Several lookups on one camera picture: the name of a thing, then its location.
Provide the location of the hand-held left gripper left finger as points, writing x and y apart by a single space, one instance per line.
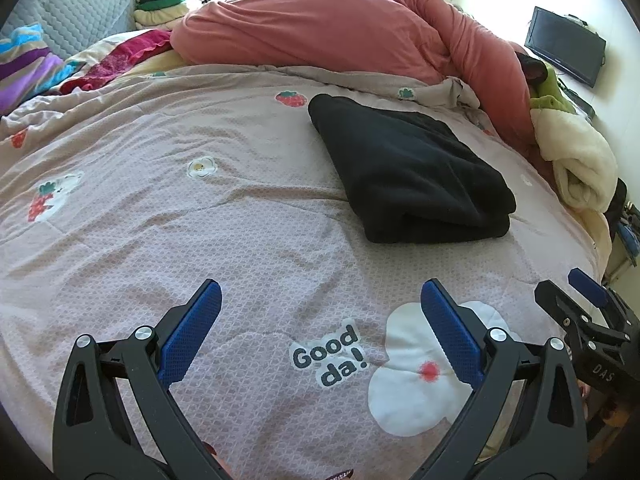
192 335

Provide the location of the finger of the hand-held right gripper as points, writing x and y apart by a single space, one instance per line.
552 300
587 285

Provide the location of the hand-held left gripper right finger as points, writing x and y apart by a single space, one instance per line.
452 335

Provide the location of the black sweater with orange cuffs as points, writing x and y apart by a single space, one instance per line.
410 175

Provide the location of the person's left hand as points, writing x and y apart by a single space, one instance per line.
222 467

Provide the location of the cream textured blanket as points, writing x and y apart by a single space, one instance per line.
600 235

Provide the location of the strawberry print quilt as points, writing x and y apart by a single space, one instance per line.
200 220

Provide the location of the cream fleece blanket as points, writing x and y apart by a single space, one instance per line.
580 160

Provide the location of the green cloth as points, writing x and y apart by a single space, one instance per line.
550 95

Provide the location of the dark cloth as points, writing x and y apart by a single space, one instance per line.
532 67

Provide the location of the black monitor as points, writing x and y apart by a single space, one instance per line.
565 45

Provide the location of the red cloth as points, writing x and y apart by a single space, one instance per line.
130 50

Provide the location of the striped pillow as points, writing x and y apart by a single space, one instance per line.
25 70

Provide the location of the cream folded garment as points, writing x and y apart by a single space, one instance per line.
155 19

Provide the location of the pink duvet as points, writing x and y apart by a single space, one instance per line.
325 30

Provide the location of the green folded garment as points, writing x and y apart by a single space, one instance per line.
172 1

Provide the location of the blue quilted pillow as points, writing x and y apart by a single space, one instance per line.
80 15

